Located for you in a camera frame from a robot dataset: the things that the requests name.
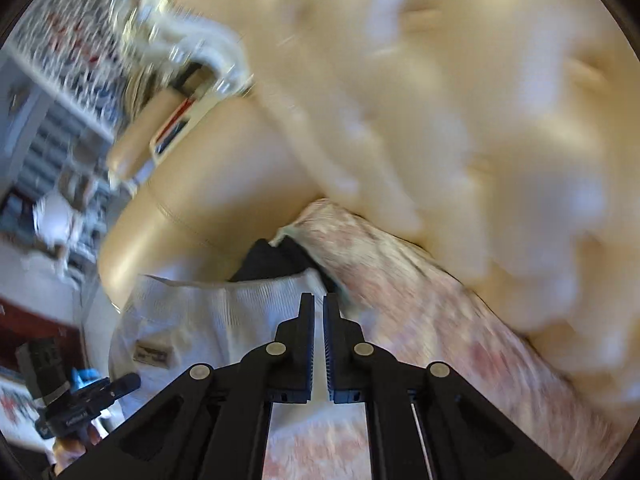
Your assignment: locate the beige bolster cushion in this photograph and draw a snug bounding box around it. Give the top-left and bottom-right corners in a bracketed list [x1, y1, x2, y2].
[106, 89, 177, 183]

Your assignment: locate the floral lace blanket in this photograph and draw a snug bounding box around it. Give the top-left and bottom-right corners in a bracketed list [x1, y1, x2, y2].
[262, 199, 621, 480]

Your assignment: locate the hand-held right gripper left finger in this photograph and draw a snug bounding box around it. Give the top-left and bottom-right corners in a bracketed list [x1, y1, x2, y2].
[59, 293, 316, 480]

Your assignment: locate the white box red blue print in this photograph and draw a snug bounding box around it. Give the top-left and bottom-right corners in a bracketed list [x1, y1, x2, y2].
[149, 92, 211, 166]

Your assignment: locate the person's left hand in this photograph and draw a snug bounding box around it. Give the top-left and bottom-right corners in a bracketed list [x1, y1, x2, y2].
[50, 421, 104, 476]

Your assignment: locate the patterned wall hanging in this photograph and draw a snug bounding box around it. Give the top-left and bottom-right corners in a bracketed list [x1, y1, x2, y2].
[7, 0, 131, 138]

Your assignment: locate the grey shelving unit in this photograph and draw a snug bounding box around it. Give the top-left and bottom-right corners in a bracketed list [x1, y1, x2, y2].
[0, 55, 116, 281]

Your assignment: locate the cream tufted leather sofa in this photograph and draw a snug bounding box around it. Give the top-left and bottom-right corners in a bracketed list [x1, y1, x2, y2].
[97, 0, 640, 411]

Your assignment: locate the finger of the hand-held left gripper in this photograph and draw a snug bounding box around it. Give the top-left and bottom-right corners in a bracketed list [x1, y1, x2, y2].
[101, 372, 143, 402]
[71, 366, 104, 391]

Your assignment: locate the white blurred object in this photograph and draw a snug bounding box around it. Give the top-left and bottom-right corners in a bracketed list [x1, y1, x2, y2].
[32, 192, 76, 261]

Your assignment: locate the dark red furniture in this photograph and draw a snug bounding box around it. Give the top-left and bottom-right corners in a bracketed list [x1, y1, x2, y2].
[0, 295, 83, 366]

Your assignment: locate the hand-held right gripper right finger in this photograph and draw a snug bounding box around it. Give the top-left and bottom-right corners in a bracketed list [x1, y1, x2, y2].
[323, 294, 577, 480]

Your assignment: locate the black garment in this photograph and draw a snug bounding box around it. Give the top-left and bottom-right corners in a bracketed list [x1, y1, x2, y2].
[229, 237, 337, 293]

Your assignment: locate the light grey sweater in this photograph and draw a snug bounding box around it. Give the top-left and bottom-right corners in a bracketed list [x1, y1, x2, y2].
[107, 267, 368, 441]

